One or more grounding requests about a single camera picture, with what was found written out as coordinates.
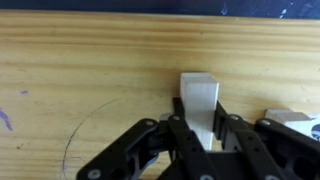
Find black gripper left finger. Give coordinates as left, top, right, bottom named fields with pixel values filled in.
left=75, top=97, right=219, bottom=180

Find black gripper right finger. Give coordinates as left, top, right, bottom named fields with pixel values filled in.
left=213, top=101, right=320, bottom=180

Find light wooden block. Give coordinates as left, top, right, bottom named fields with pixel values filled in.
left=179, top=72, right=220, bottom=152
left=264, top=109, right=320, bottom=138

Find wooden table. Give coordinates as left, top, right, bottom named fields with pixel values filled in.
left=0, top=9, right=320, bottom=180

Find dark rug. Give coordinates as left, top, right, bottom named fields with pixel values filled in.
left=0, top=0, right=320, bottom=20

